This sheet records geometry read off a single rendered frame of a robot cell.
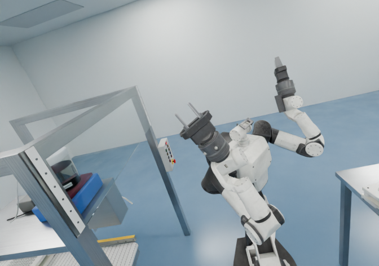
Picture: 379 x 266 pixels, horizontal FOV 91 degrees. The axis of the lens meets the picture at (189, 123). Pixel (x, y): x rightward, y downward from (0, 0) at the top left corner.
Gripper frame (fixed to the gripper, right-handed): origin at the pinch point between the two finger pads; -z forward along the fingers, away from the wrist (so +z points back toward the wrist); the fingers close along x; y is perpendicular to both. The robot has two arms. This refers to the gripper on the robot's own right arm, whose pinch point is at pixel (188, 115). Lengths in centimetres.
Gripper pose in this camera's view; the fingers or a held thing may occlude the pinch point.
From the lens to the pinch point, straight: 61.6
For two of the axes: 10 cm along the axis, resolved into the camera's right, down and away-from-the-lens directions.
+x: 7.6, -6.5, 0.2
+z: 6.3, 7.4, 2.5
